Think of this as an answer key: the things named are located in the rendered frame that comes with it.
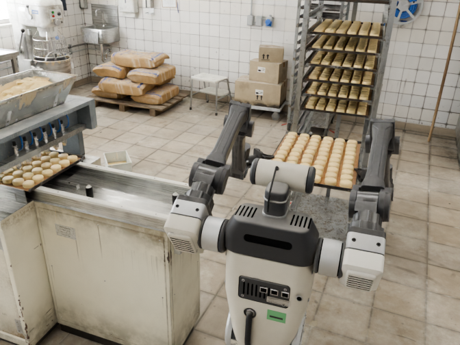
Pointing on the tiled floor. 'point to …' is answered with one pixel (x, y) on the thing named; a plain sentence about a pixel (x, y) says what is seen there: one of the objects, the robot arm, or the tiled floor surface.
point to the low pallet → (138, 103)
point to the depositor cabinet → (25, 272)
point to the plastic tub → (118, 160)
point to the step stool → (211, 87)
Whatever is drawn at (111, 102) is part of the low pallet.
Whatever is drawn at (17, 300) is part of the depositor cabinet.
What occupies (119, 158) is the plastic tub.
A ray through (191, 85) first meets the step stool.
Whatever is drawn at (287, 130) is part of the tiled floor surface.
